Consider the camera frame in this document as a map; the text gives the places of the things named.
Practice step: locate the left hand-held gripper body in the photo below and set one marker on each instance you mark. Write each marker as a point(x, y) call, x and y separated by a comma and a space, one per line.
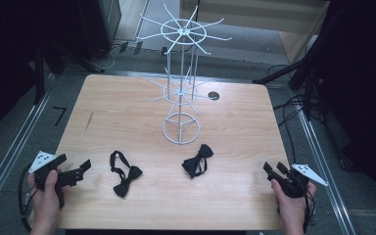
point(42, 161)

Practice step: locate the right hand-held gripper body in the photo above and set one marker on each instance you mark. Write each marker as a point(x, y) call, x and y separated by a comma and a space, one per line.
point(295, 187)

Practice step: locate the black bow tie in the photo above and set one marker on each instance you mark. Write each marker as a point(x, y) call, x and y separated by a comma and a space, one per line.
point(124, 187)
point(194, 164)

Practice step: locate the person's right hand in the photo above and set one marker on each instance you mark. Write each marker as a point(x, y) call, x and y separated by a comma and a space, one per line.
point(293, 209)

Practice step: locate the person's left hand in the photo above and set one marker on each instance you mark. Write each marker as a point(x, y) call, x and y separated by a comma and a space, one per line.
point(47, 205)

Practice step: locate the black metal stand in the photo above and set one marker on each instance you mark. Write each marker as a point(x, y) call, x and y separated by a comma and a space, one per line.
point(308, 81)
point(39, 71)

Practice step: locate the dark cabinet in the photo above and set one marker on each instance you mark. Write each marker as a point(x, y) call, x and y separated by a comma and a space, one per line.
point(99, 26)

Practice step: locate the light wooden panel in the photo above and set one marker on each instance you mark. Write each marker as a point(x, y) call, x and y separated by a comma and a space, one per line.
point(258, 14)

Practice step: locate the aluminium floor rail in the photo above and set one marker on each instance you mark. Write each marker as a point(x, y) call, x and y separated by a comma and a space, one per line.
point(326, 176)
point(16, 143)

